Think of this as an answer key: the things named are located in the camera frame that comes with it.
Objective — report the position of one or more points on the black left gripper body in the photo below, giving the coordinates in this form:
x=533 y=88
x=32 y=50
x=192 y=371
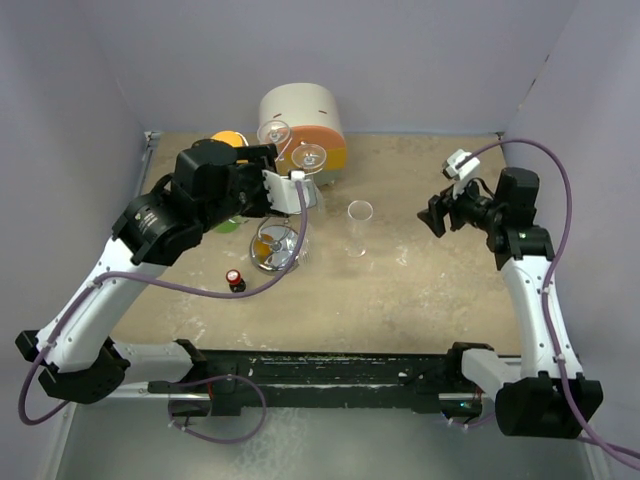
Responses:
x=250 y=191

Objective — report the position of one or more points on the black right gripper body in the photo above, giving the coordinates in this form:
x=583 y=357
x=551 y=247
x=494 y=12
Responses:
x=478 y=208

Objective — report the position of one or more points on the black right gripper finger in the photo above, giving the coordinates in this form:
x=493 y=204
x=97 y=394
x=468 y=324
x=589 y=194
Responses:
x=442 y=203
x=433 y=219

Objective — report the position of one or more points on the green plastic wine glass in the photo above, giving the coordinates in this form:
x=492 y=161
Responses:
x=230 y=225

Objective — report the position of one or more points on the orange plastic wine glass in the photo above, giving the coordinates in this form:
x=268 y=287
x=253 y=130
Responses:
x=232 y=138

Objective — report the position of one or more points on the clear flute glass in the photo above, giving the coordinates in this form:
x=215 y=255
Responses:
x=311 y=158
x=276 y=132
x=306 y=251
x=359 y=217

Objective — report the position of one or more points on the clear flute glass front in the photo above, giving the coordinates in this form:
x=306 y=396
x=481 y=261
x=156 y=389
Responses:
x=359 y=217

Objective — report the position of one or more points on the clear flute glass back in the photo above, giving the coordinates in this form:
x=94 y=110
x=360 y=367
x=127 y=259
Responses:
x=276 y=132

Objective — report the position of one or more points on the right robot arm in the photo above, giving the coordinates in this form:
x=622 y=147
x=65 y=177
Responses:
x=545 y=394

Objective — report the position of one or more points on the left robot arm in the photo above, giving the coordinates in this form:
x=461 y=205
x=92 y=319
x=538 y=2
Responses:
x=74 y=356

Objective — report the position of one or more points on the chrome wine glass rack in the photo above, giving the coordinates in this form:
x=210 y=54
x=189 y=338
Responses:
x=274 y=241

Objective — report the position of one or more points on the small red-capped bottle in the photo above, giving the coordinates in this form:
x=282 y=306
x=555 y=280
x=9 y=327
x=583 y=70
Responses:
x=235 y=281

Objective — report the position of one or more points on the white round drawer cabinet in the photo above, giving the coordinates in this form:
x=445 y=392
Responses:
x=311 y=111

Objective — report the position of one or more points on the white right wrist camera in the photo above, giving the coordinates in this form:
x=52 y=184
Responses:
x=460 y=168

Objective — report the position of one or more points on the black mounting rail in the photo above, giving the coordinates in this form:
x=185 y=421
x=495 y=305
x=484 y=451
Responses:
x=223 y=382

